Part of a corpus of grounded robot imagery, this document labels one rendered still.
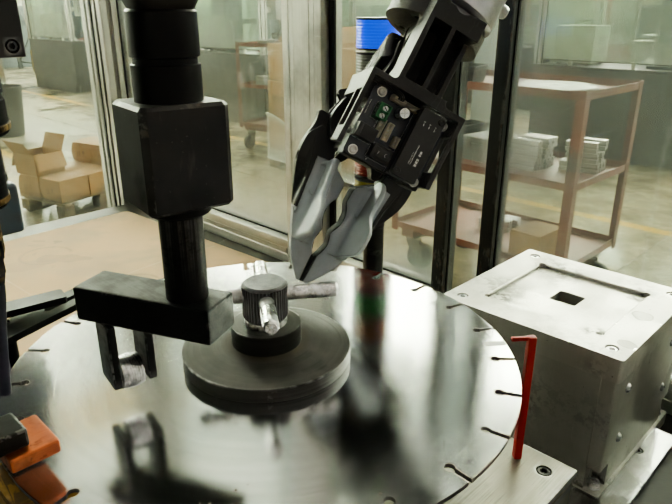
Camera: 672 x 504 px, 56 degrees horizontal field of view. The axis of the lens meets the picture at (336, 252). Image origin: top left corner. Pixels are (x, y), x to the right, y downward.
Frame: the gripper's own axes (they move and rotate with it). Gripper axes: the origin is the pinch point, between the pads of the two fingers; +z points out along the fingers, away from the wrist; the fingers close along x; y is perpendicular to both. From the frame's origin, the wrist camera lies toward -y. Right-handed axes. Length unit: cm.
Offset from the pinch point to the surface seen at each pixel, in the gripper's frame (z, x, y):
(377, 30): -21.7, -1.0, -14.4
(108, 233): 20, -20, -82
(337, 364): 3.9, 2.6, 9.7
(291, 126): -13, 0, -55
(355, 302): 1.1, 5.1, -0.5
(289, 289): 1.2, -1.9, 7.3
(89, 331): 11.2, -12.0, 0.3
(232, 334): 5.5, -3.8, 6.9
